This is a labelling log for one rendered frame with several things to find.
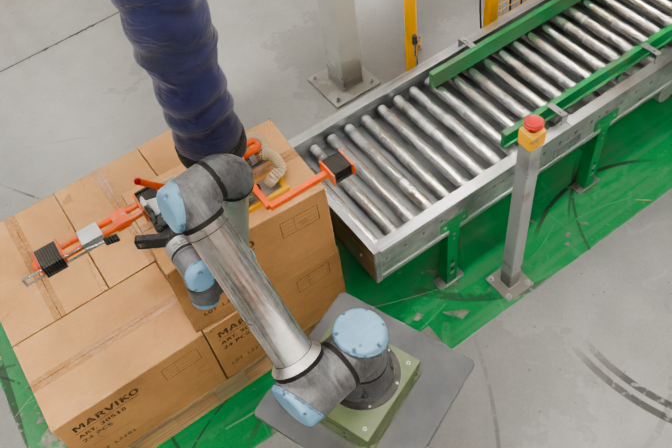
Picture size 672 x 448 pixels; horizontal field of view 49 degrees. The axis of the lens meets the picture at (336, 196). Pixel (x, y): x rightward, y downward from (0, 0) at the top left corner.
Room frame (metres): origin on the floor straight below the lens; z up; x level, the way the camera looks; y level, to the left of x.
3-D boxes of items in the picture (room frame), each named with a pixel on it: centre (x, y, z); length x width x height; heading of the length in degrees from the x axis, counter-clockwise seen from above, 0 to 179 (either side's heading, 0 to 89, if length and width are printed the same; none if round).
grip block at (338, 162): (1.54, -0.02, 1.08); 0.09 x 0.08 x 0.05; 26
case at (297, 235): (1.63, 0.39, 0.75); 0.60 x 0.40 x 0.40; 114
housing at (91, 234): (1.44, 0.78, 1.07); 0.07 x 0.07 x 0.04; 26
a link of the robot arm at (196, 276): (1.25, 0.45, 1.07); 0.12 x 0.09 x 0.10; 27
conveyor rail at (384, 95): (2.63, -0.85, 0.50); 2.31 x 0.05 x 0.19; 117
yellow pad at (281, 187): (1.56, 0.32, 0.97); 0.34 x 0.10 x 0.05; 116
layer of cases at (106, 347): (1.77, 0.78, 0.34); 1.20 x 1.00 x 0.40; 117
